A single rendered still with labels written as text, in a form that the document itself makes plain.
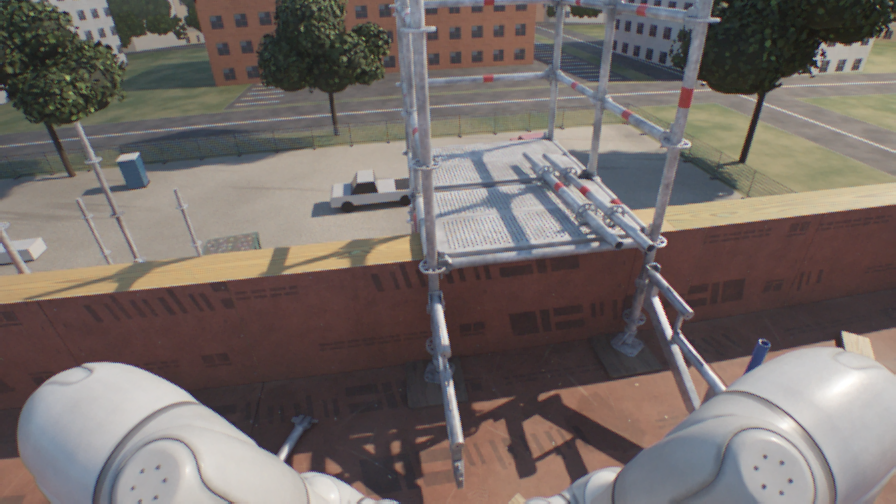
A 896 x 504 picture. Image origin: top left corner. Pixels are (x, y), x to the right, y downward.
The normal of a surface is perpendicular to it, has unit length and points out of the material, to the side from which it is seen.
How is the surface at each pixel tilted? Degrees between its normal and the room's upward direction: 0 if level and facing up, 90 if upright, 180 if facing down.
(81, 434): 25
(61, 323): 90
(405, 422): 0
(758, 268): 90
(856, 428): 32
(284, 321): 90
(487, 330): 90
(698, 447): 54
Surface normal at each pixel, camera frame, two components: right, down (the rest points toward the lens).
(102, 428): 0.01, -0.68
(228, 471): 0.85, -0.48
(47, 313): 0.14, 0.50
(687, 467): -0.89, -0.43
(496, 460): -0.04, -0.86
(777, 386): -0.33, -0.92
